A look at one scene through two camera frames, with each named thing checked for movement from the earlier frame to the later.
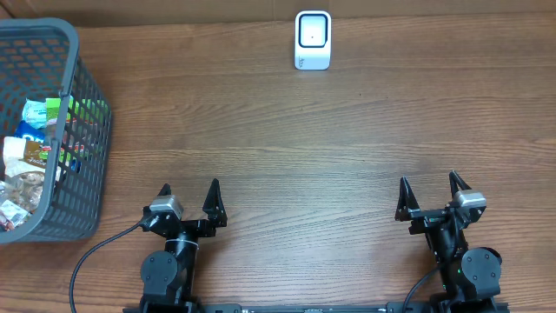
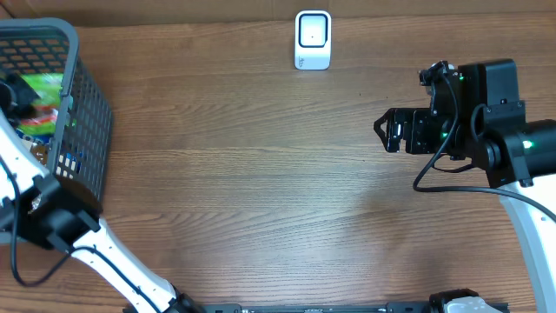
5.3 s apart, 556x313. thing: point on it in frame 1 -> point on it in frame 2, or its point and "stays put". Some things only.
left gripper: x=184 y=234 -> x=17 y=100
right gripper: x=424 y=217 -> x=414 y=119
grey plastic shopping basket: x=40 y=57 stays put
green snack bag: x=82 y=109 -> x=49 y=87
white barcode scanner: x=313 y=40 stays put
